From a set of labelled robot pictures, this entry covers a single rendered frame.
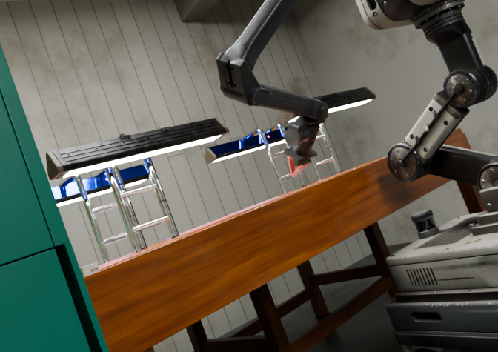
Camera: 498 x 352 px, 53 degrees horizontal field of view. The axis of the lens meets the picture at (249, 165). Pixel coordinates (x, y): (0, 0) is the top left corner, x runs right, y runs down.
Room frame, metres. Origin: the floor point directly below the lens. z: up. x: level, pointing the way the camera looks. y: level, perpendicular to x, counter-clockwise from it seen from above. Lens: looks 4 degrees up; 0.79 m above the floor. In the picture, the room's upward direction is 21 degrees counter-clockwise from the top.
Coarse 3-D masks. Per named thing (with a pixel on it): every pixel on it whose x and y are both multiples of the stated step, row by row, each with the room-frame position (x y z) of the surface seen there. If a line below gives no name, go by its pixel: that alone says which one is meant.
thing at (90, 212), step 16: (80, 176) 1.79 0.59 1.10; (96, 176) 1.98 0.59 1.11; (80, 192) 1.77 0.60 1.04; (96, 208) 1.79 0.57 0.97; (112, 208) 1.84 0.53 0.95; (128, 208) 1.87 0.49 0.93; (96, 224) 1.78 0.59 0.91; (96, 240) 1.77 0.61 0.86; (112, 240) 1.80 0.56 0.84; (144, 240) 1.89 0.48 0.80
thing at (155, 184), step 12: (108, 168) 1.60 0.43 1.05; (108, 180) 1.60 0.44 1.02; (156, 180) 1.70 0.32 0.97; (120, 192) 1.61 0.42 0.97; (132, 192) 1.63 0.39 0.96; (156, 192) 1.70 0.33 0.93; (120, 204) 1.59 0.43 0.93; (168, 216) 1.70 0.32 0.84; (132, 228) 1.60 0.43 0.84; (144, 228) 1.63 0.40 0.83; (168, 228) 1.70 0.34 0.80; (132, 240) 1.59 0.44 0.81
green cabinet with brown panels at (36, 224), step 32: (0, 64) 0.94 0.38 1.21; (0, 96) 0.92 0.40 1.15; (0, 128) 0.91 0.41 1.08; (0, 160) 0.90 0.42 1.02; (32, 160) 0.93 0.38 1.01; (0, 192) 0.89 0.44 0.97; (32, 192) 0.92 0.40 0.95; (0, 224) 0.87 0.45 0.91; (32, 224) 0.91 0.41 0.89; (0, 256) 0.86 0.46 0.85
